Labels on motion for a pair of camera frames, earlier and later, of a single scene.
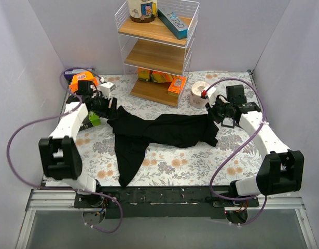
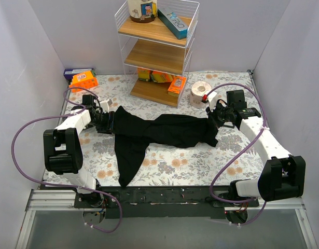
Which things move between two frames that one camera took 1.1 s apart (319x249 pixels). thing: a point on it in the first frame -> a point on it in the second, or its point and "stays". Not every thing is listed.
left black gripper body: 112,106 -> 107,122
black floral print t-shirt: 134,134 stays
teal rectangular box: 177,26 stays
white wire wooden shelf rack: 157,38 stays
